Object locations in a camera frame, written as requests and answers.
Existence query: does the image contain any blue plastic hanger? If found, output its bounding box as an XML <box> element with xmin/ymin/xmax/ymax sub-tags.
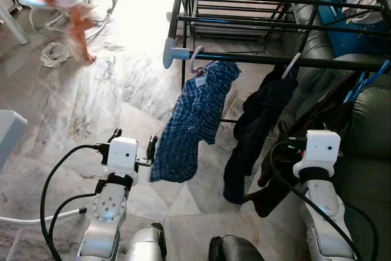
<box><xmin>343</xmin><ymin>59</ymin><xmax>390</xmax><ymax>104</ymax></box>

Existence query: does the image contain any pale grey plastic hanger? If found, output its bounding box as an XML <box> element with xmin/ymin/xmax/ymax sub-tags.
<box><xmin>282</xmin><ymin>52</ymin><xmax>302</xmax><ymax>79</ymax></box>
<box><xmin>189</xmin><ymin>46</ymin><xmax>205</xmax><ymax>77</ymax></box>

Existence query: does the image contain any dark navy garment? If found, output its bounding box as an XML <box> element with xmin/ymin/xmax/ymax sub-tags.
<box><xmin>223</xmin><ymin>65</ymin><xmax>300</xmax><ymax>205</ymax></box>

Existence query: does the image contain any blue plaid shirt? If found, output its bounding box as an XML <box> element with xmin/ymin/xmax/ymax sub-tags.
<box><xmin>151</xmin><ymin>61</ymin><xmax>241</xmax><ymax>183</ymax></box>

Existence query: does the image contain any green leather sofa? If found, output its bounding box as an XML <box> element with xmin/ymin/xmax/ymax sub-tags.
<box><xmin>278</xmin><ymin>0</ymin><xmax>391</xmax><ymax>261</ymax></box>

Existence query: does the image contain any robot left leg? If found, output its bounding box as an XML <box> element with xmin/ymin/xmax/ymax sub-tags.
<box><xmin>119</xmin><ymin>223</ymin><xmax>167</xmax><ymax>261</ymax></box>

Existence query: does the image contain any robot leg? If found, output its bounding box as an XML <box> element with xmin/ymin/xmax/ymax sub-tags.
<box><xmin>119</xmin><ymin>223</ymin><xmax>167</xmax><ymax>261</ymax></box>
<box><xmin>209</xmin><ymin>235</ymin><xmax>266</xmax><ymax>261</ymax></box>

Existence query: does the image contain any crumpled pale cloth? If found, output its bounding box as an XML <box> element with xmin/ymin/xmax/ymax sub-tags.
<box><xmin>40</xmin><ymin>41</ymin><xmax>71</xmax><ymax>69</ymax></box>

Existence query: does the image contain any blue plastic bag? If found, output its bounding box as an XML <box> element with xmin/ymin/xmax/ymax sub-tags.
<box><xmin>318</xmin><ymin>0</ymin><xmax>391</xmax><ymax>57</ymax></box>

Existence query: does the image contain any robot right leg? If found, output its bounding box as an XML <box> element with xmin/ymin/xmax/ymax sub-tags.
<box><xmin>209</xmin><ymin>235</ymin><xmax>266</xmax><ymax>261</ymax></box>

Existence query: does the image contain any white metal leg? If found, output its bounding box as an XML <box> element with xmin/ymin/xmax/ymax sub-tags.
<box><xmin>0</xmin><ymin>1</ymin><xmax>30</xmax><ymax>46</ymax></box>

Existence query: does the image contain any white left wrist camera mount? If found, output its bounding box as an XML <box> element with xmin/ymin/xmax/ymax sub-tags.
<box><xmin>105</xmin><ymin>137</ymin><xmax>140</xmax><ymax>185</ymax></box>

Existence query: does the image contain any short black left arm cable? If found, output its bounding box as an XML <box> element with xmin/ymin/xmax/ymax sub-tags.
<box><xmin>48</xmin><ymin>193</ymin><xmax>100</xmax><ymax>260</ymax></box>

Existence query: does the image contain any short black arm cable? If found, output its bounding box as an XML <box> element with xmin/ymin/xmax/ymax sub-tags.
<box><xmin>48</xmin><ymin>193</ymin><xmax>100</xmax><ymax>260</ymax></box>
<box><xmin>339</xmin><ymin>200</ymin><xmax>379</xmax><ymax>261</ymax></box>

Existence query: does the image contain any short black right arm cable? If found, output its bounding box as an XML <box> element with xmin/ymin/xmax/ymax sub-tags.
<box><xmin>339</xmin><ymin>200</ymin><xmax>379</xmax><ymax>261</ymax></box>

